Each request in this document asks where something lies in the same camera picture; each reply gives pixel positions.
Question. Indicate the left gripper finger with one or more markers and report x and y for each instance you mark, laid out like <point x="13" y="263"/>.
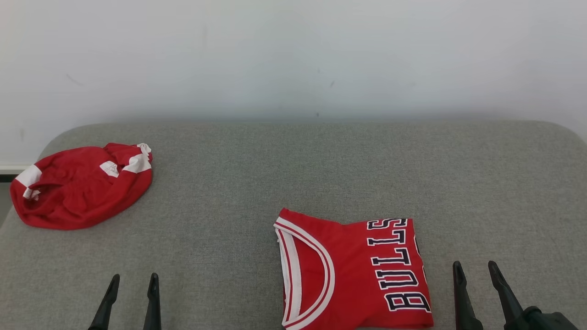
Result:
<point x="152" y="307"/>
<point x="107" y="307"/>

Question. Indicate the grey fabric sofa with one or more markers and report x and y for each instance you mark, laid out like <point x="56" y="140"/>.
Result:
<point x="229" y="183"/>

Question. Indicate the red white Bulls shorts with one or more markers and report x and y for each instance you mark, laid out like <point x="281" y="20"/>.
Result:
<point x="82" y="197"/>

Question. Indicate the red white Bulls jersey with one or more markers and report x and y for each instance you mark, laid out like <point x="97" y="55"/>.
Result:
<point x="348" y="275"/>

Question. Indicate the white skirting board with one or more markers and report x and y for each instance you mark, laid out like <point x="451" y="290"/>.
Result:
<point x="11" y="169"/>

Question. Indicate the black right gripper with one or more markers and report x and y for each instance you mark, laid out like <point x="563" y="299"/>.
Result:
<point x="550" y="323"/>

